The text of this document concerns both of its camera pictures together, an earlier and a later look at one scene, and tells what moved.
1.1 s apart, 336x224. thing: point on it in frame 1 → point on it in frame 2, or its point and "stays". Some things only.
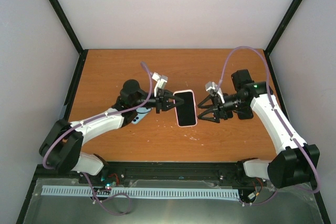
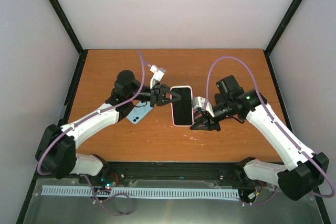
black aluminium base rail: (229, 173) stays
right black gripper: (217, 109) → (210, 125)
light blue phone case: (142, 112) stays
